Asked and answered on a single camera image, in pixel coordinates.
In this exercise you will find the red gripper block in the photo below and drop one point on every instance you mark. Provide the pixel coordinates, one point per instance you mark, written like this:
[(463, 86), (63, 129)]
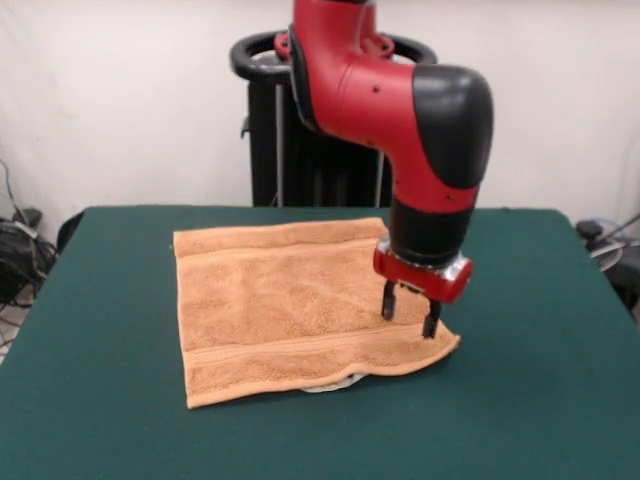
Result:
[(425, 280)]

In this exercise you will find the tan terry towel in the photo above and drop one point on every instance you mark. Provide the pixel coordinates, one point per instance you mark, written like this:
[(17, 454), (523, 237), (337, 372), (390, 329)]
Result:
[(280, 310)]

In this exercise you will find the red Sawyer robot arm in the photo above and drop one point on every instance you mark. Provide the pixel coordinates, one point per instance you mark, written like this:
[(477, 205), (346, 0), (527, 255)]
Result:
[(390, 100)]

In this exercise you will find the dark green table cloth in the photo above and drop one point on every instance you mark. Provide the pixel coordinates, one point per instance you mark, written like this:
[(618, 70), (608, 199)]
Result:
[(525, 375)]

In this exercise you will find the grey round stand base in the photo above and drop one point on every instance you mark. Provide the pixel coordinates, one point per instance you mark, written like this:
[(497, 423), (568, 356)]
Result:
[(607, 255)]

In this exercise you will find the black chair backrest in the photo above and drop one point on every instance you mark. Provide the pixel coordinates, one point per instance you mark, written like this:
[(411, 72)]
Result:
[(70, 232)]

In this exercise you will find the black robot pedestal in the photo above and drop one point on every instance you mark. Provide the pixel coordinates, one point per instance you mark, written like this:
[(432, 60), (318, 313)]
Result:
[(300, 165)]

